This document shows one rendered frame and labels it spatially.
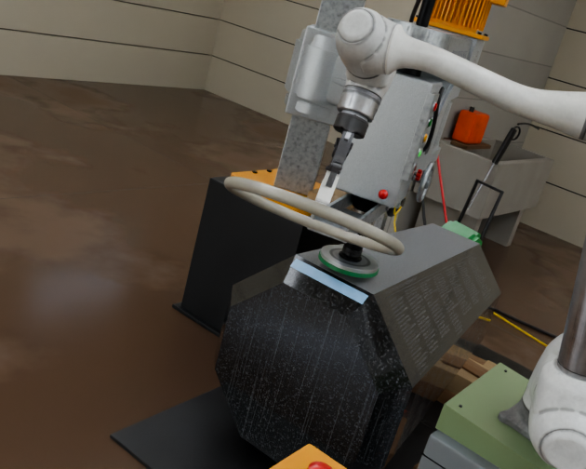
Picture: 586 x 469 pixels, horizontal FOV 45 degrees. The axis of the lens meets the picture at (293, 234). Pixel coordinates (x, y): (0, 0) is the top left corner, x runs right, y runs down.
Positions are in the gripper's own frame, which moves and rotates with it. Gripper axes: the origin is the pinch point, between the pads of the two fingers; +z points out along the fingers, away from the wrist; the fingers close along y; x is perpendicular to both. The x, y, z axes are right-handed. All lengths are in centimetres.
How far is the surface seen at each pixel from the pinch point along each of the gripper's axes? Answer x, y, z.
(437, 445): -48, 15, 44
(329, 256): -11, 88, 7
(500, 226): -171, 491, -92
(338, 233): -8.3, 42.3, 2.2
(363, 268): -23, 85, 7
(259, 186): 14.6, 2.8, 1.8
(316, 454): -12, -51, 42
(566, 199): -244, 562, -154
